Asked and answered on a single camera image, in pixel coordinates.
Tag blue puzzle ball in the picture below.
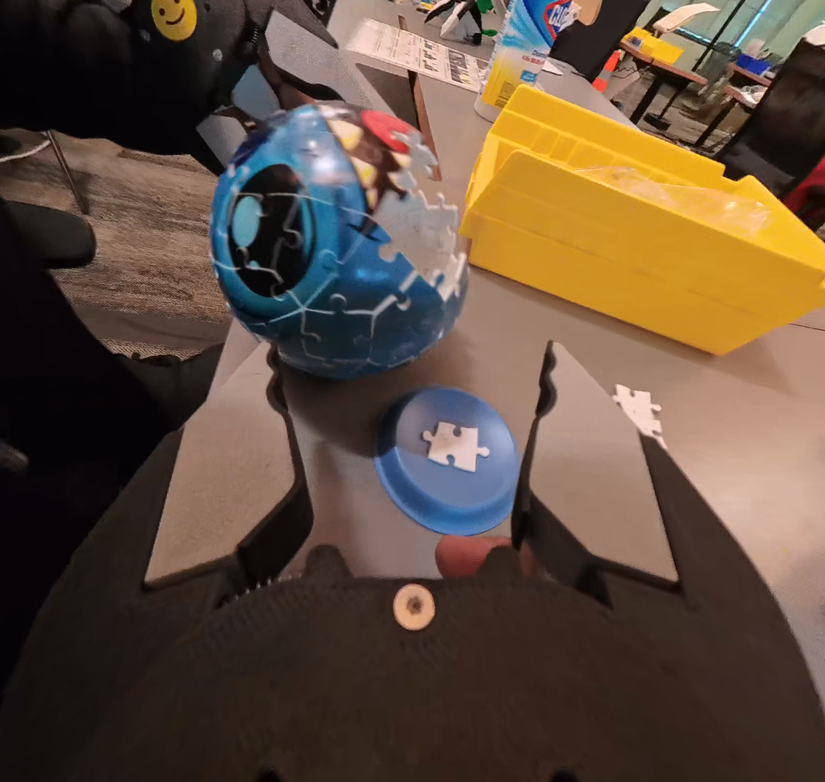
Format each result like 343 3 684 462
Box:
209 104 470 380

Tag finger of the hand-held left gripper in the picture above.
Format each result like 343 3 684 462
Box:
257 11 354 102
195 65 287 173

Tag wipes canister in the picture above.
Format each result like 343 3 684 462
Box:
474 0 591 123

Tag blue round ball stand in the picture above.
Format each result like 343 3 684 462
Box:
374 386 520 535

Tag wooden office table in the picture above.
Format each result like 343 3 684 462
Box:
620 33 776 146

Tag printed instruction sheets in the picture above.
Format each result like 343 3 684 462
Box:
346 18 492 94

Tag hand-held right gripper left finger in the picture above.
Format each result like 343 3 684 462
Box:
143 343 316 588

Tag clear plastic bag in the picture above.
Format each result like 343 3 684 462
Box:
580 164 774 236

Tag yellow plastic bin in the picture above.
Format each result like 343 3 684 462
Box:
628 26 685 64
459 83 825 356

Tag orange traffic cone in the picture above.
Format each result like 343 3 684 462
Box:
591 50 623 94

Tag white puzzle piece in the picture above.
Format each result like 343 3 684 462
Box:
422 421 491 472
611 383 665 449

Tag person's right hand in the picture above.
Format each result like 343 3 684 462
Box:
434 534 537 580

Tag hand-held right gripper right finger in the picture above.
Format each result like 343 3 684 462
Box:
510 340 680 586

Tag black white gripper tool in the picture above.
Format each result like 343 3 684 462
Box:
424 0 498 39

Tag black office chair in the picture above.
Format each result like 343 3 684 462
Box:
714 37 825 197

